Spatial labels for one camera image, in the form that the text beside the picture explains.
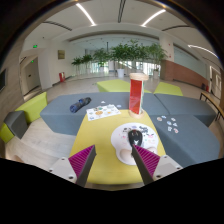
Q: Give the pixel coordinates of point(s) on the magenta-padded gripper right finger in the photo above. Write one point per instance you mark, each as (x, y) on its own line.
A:
(146, 160)

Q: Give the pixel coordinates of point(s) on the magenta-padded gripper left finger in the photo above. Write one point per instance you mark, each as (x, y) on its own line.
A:
(81, 160)

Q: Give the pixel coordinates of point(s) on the black computer mouse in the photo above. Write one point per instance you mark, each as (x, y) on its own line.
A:
(135, 136)

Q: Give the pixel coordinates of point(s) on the long grey upholstered bench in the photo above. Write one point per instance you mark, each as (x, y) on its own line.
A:
(60, 115)

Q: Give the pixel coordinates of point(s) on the printed sticker sheet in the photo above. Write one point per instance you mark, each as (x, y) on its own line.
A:
(103, 112)

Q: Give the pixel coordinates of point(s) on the folded dark blue umbrella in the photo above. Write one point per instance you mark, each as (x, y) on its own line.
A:
(80, 104)

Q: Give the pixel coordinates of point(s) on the lime green upholstered bench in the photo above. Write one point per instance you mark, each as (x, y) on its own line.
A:
(33, 108)
(168, 89)
(115, 86)

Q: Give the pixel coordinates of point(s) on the dark grey cube stool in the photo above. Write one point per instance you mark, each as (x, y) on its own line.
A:
(16, 124)

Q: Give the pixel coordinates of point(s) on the red fire cabinet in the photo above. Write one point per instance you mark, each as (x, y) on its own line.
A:
(62, 77)

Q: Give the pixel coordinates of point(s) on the wooden bench with black legs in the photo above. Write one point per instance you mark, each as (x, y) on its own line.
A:
(211, 101)

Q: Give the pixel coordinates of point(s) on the white door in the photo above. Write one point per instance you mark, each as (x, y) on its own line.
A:
(32, 76)

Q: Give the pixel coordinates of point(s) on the group of potted green plants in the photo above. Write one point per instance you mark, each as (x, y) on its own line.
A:
(123, 55)

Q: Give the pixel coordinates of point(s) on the green exit sign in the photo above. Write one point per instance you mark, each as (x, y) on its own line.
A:
(35, 46)

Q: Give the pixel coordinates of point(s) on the group of ceiling light strips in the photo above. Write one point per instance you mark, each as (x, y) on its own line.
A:
(86, 14)

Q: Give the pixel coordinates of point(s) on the gold wall plaque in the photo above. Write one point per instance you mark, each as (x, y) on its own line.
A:
(61, 54)

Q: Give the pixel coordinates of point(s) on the black wall screen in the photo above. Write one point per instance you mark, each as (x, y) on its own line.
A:
(2, 80)

